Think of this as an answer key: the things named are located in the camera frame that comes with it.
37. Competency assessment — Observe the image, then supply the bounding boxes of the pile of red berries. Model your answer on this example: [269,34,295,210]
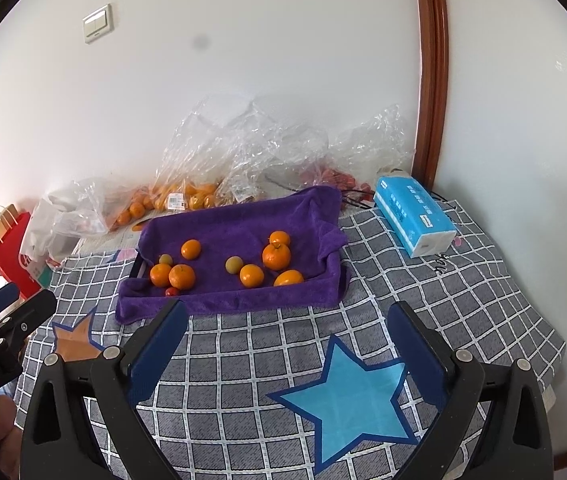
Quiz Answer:
[303,167,371,193]

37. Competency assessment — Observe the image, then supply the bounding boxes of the person's left hand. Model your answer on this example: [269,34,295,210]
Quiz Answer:
[0,395,20,478]

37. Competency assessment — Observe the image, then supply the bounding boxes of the large orange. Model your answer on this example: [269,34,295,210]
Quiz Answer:
[262,241,293,271]

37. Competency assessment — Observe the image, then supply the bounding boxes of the pile of bagged oranges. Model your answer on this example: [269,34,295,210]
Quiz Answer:
[113,187,156,226]
[150,182,219,211]

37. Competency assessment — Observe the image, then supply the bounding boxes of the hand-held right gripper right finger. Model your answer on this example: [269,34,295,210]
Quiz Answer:
[387,301,549,480]

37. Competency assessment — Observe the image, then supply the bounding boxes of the clear plastic bag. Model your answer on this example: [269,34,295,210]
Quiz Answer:
[313,105,417,193]
[218,115,331,203]
[46,177,156,236]
[156,95,259,211]

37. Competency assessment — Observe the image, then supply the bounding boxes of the blue white tissue pack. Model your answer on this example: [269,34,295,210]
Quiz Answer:
[373,172,457,259]

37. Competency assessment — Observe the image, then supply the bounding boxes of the red paper bag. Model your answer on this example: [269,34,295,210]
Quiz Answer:
[0,205,44,301]

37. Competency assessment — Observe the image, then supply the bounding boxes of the brown wooden door frame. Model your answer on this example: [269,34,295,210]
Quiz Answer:
[411,0,449,191]

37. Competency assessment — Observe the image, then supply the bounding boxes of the purple towel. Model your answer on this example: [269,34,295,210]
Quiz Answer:
[114,185,350,326]

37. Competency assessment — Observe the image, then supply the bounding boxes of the white light switch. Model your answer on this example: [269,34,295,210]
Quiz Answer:
[82,3,113,44]

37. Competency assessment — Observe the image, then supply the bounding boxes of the oval small orange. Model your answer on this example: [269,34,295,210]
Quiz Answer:
[273,269,305,288]

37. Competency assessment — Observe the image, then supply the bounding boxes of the white plastic bag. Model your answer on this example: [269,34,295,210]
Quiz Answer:
[18,200,79,263]

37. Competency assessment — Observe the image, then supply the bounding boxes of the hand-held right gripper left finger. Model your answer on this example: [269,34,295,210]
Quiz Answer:
[19,299,189,480]

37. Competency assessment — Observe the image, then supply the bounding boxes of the grey checked star blanket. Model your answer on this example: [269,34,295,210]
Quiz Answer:
[16,200,567,480]

